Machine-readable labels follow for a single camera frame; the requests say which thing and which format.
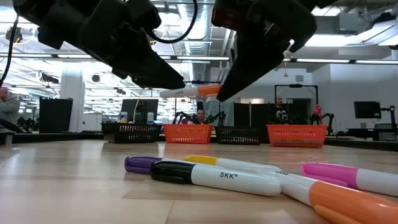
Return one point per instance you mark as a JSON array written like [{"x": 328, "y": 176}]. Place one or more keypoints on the silver ceiling duct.
[{"x": 202, "y": 46}]

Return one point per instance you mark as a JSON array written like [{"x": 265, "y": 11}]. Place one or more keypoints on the white wipes container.
[
  {"x": 150, "y": 118},
  {"x": 123, "y": 117}
]

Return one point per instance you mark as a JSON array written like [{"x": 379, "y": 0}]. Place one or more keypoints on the black cabinet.
[{"x": 56, "y": 115}]

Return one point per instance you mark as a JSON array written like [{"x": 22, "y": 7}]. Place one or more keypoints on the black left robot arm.
[{"x": 37, "y": 12}]

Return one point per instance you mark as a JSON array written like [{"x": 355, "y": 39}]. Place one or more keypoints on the purple-capped white marker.
[{"x": 140, "y": 165}]

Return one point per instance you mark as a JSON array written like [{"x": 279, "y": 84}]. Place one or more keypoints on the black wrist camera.
[
  {"x": 143, "y": 15},
  {"x": 224, "y": 15}
]

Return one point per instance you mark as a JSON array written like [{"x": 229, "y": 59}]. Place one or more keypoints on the black wall monitor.
[{"x": 367, "y": 109}]

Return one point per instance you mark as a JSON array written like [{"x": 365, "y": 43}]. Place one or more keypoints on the yellow-capped white marker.
[{"x": 202, "y": 159}]

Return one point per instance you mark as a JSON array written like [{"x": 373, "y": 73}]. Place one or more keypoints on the white round pillar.
[{"x": 71, "y": 102}]

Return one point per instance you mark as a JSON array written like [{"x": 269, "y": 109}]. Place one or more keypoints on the black partition panel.
[{"x": 242, "y": 115}]

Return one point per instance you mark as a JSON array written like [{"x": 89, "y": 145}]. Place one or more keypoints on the orange mesh basket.
[
  {"x": 186, "y": 133},
  {"x": 297, "y": 135}
]

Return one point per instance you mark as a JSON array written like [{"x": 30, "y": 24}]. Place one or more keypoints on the red gadget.
[{"x": 317, "y": 110}]

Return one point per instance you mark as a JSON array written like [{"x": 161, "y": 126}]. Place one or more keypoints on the black mesh basket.
[
  {"x": 237, "y": 135},
  {"x": 133, "y": 133}
]

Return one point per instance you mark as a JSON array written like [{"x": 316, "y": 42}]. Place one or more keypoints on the black rig frame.
[{"x": 295, "y": 85}]

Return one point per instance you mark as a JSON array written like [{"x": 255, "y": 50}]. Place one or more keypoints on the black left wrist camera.
[{"x": 143, "y": 15}]

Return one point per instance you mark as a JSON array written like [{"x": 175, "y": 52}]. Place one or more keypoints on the black computer monitor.
[{"x": 149, "y": 109}]

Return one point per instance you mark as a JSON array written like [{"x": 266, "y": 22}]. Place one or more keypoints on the black-capped SKK marker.
[{"x": 233, "y": 180}]

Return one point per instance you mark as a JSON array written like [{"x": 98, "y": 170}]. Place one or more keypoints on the person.
[
  {"x": 9, "y": 109},
  {"x": 201, "y": 115},
  {"x": 281, "y": 116}
]

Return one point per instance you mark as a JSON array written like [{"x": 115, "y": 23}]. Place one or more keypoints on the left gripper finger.
[
  {"x": 146, "y": 62},
  {"x": 149, "y": 86}
]

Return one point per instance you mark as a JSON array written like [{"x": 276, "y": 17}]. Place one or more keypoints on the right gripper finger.
[{"x": 252, "y": 62}]

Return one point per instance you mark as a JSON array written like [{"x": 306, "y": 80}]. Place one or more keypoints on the orange-capped white marker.
[
  {"x": 208, "y": 90},
  {"x": 348, "y": 199}
]

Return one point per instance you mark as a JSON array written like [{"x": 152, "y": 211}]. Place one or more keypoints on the pink-capped white marker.
[{"x": 329, "y": 174}]

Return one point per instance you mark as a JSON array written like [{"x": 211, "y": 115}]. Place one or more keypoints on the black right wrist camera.
[{"x": 224, "y": 15}]

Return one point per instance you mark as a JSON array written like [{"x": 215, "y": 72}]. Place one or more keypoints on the long ceiling light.
[
  {"x": 323, "y": 60},
  {"x": 376, "y": 62}
]

